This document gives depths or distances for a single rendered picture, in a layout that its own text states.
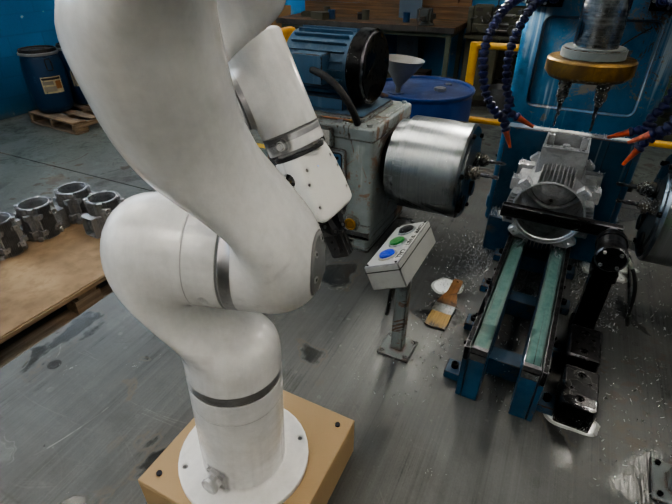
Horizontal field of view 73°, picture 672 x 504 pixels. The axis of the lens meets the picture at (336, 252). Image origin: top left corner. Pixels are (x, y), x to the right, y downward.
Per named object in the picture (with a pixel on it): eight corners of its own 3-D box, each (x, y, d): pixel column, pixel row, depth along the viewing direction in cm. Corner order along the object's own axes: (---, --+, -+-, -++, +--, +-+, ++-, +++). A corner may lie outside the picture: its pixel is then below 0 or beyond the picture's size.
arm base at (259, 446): (260, 548, 58) (250, 462, 48) (150, 479, 65) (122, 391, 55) (330, 434, 72) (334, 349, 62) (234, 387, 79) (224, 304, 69)
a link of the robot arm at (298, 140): (294, 131, 59) (303, 153, 60) (327, 113, 65) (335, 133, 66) (249, 148, 64) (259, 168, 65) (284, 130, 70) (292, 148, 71)
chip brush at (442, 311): (449, 278, 121) (449, 276, 121) (467, 284, 119) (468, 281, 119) (423, 325, 106) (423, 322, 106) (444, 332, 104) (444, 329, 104)
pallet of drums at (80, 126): (125, 98, 580) (109, 33, 539) (169, 107, 545) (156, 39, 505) (31, 123, 494) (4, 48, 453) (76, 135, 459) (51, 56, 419)
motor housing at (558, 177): (511, 206, 130) (526, 142, 120) (584, 222, 123) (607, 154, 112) (497, 239, 115) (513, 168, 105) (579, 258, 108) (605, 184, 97)
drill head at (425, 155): (372, 176, 149) (376, 97, 136) (486, 199, 135) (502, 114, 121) (337, 207, 131) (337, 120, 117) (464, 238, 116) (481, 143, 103)
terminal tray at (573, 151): (540, 158, 120) (547, 131, 116) (584, 165, 116) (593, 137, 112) (533, 174, 111) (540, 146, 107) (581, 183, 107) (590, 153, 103)
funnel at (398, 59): (388, 95, 277) (391, 50, 263) (426, 100, 268) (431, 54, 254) (372, 106, 258) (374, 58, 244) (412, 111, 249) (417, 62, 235)
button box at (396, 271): (405, 246, 96) (397, 224, 95) (436, 242, 92) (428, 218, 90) (372, 291, 84) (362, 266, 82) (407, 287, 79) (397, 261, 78)
